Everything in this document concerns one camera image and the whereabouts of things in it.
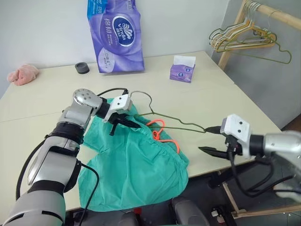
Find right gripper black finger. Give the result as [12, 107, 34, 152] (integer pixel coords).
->
[198, 146, 230, 160]
[206, 126, 222, 135]

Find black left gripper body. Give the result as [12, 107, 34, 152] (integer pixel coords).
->
[110, 108, 131, 123]

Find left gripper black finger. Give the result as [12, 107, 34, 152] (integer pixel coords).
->
[121, 118, 142, 129]
[109, 121, 119, 137]

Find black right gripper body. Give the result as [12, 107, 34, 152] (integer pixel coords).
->
[220, 127, 243, 158]

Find olive wire clothes hanger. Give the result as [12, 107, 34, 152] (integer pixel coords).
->
[208, 0, 278, 53]
[231, 9, 293, 65]
[128, 90, 209, 134]

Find orange drawstring cord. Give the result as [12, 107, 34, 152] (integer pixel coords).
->
[147, 119, 181, 154]

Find green shorts with orange drawstring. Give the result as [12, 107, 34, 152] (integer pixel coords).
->
[78, 103, 190, 212]

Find dark grey rounded shape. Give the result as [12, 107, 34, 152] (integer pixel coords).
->
[171, 196, 210, 226]

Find small purple tissue pack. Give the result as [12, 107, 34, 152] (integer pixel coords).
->
[169, 55, 197, 83]

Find large purple tissue multipack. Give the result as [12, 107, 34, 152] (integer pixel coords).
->
[87, 0, 144, 73]

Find pink plush toy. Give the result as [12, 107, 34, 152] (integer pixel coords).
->
[7, 64, 40, 86]

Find wooden clothes rack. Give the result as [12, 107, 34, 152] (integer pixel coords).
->
[218, 0, 301, 219]

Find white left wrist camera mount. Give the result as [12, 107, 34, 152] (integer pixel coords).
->
[103, 94, 131, 124]

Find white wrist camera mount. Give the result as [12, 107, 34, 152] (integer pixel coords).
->
[103, 94, 131, 124]
[221, 113, 252, 159]

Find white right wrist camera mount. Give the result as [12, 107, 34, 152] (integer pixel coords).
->
[221, 113, 252, 159]

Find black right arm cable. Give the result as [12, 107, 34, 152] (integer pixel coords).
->
[228, 141, 301, 197]

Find black round ring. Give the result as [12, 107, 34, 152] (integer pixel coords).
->
[74, 62, 90, 75]

